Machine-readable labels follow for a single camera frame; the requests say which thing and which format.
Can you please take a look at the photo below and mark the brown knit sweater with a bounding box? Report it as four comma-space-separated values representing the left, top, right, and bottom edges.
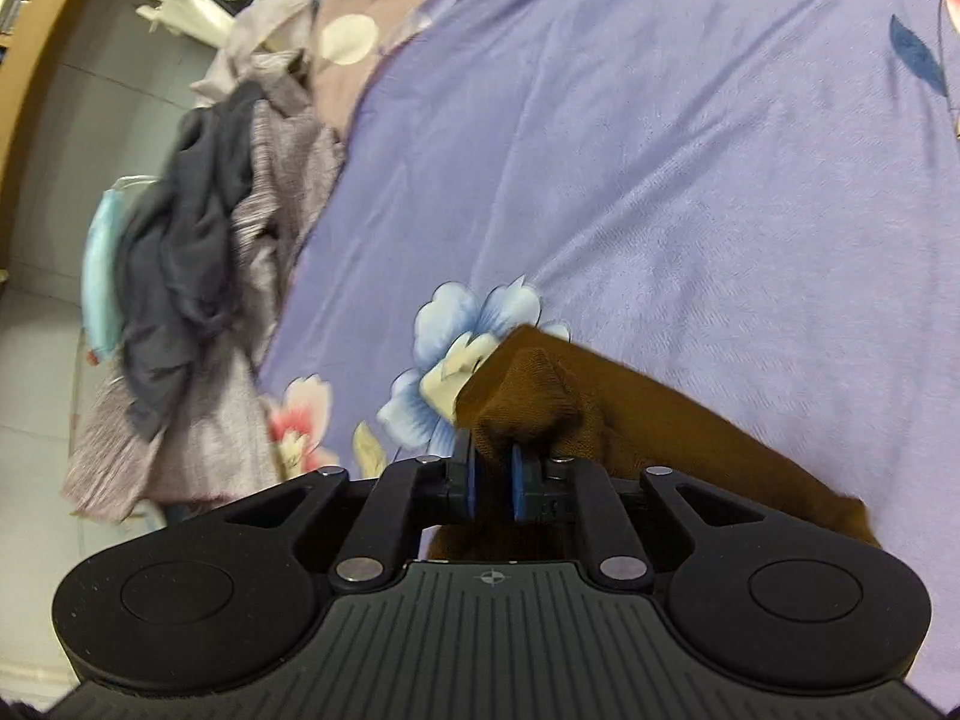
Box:
455, 325, 877, 546

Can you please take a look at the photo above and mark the striped mauve garment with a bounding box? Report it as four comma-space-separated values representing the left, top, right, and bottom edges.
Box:
64, 0, 345, 522

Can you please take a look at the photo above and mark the dark grey garment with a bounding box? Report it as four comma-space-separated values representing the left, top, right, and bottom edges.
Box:
116, 82, 265, 440

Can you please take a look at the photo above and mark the purple floral bed sheet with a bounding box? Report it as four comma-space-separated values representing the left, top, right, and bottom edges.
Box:
260, 0, 958, 706

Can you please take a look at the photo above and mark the light blue face mask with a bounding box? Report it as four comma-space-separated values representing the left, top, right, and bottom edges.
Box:
80, 174, 156, 364

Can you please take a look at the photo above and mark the pink polka dot pillow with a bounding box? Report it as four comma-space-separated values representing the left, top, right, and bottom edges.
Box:
309, 0, 431, 142

